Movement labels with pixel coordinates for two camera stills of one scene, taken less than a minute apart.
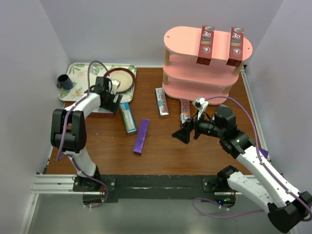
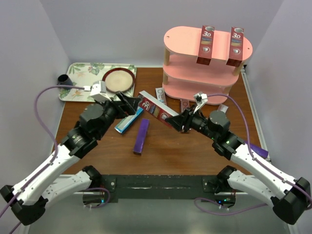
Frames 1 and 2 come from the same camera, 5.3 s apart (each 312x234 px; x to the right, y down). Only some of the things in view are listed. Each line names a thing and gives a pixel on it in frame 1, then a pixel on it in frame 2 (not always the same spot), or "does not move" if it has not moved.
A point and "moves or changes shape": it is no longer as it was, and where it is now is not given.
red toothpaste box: (206, 47) does not move
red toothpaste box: (236, 55) does not move
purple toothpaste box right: (264, 152) does not move
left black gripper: (112, 106) -> (129, 104)
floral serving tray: (79, 72) does not move
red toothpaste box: (100, 111) moves or changes shape
